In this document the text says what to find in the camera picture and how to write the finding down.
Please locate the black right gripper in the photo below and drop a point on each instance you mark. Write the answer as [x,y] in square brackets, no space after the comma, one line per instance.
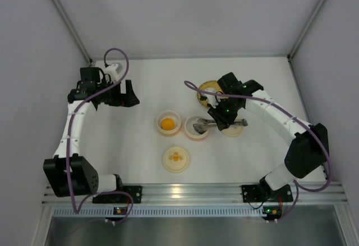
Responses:
[221,116]

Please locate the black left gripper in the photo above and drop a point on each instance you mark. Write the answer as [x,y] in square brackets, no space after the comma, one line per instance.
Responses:
[122,94]

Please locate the stainless steel tongs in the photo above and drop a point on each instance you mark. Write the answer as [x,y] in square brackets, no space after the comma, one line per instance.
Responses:
[202,125]

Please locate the orange round food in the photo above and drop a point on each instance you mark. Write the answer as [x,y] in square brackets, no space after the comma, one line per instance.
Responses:
[168,124]

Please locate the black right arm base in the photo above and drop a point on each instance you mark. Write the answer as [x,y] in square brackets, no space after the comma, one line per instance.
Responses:
[261,192]

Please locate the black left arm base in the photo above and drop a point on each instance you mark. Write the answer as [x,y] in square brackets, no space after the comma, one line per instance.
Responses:
[117,195]

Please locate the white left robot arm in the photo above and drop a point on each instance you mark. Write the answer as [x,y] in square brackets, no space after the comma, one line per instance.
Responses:
[68,172]

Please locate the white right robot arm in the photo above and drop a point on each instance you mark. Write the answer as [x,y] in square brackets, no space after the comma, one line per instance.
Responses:
[307,144]

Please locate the pink lunch box bowl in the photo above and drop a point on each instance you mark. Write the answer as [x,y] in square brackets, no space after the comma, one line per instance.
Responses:
[190,131]

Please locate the yellow lunch box bowl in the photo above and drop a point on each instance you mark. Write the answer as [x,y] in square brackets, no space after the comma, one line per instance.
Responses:
[175,117]

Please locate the round bamboo tray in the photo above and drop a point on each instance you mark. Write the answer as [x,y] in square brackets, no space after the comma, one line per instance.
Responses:
[207,84]

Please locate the cream lid pink handle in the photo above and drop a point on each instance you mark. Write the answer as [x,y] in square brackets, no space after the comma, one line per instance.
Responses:
[233,131]

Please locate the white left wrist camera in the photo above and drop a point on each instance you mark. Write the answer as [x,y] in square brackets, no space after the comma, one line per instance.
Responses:
[114,71]

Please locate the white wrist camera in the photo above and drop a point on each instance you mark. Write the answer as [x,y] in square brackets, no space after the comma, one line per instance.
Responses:
[114,71]
[212,97]

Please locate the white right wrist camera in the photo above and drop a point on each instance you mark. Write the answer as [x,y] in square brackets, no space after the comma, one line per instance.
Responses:
[212,97]

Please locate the cream lid orange handle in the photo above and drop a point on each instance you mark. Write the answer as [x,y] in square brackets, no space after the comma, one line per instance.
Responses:
[176,159]

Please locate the aluminium mounting rail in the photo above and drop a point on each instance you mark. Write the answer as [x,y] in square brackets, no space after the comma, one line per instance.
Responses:
[227,194]

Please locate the slotted cable duct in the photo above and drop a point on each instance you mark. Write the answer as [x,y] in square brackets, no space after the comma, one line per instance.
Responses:
[166,211]

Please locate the left aluminium frame post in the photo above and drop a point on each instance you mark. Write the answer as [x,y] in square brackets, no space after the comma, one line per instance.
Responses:
[64,17]

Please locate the aluminium frame post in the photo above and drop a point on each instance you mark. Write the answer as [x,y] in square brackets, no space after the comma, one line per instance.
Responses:
[309,23]
[64,17]

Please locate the right aluminium frame post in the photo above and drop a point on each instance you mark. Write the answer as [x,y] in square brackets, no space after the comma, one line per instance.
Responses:
[309,23]

